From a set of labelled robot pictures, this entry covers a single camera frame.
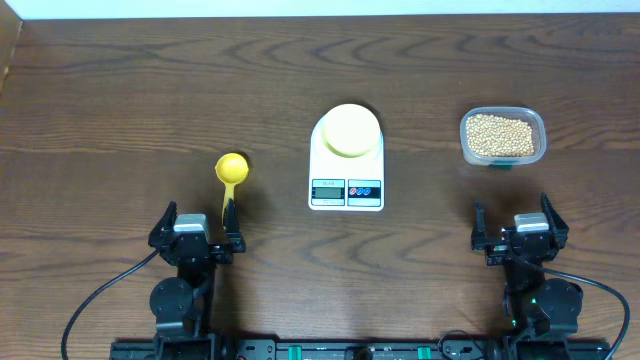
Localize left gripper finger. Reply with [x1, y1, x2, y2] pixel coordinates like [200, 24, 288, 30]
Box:
[223, 199, 246, 253]
[148, 201, 177, 249]

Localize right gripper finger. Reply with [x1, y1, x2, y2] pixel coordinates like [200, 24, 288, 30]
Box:
[541, 193, 569, 249]
[471, 202, 488, 250]

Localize yellow plastic measuring scoop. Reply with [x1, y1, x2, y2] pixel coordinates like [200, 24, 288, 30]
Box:
[215, 153, 249, 221]

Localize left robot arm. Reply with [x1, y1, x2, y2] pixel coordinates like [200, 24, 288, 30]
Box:
[148, 201, 246, 340]

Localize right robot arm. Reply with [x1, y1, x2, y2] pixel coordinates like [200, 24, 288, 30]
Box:
[471, 194, 583, 340]

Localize white digital kitchen scale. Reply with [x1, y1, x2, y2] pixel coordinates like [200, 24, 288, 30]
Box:
[308, 117, 385, 212]

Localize pale yellow plastic bowl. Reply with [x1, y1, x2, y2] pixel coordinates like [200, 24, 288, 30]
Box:
[321, 104, 382, 158]

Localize clear plastic container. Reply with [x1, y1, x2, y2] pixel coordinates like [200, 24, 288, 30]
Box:
[460, 106, 547, 167]

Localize soybeans in container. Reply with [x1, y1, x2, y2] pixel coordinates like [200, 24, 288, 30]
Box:
[465, 114, 534, 157]

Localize left black cable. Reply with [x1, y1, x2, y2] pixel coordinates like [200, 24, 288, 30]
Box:
[60, 248, 161, 360]

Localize black cable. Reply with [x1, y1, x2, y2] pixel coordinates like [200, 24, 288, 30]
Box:
[60, 248, 161, 360]
[509, 249, 631, 360]

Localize right black cable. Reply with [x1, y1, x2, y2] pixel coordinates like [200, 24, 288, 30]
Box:
[509, 249, 631, 360]

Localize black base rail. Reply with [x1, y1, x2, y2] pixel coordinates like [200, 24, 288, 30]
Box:
[109, 335, 609, 360]

